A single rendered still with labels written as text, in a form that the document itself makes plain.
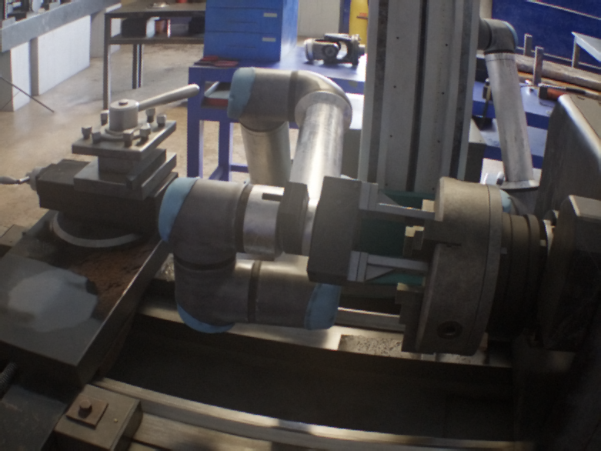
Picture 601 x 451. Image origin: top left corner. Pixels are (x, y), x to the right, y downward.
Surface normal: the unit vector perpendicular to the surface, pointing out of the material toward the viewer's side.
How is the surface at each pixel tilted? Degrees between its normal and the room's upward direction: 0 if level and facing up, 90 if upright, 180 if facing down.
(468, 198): 13
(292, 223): 109
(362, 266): 41
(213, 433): 0
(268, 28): 90
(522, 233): 19
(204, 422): 49
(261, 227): 69
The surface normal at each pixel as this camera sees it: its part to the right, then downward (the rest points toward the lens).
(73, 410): 0.05, -0.87
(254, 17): -0.20, 0.47
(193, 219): -0.18, 0.20
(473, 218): -0.06, -0.53
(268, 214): -0.12, -0.18
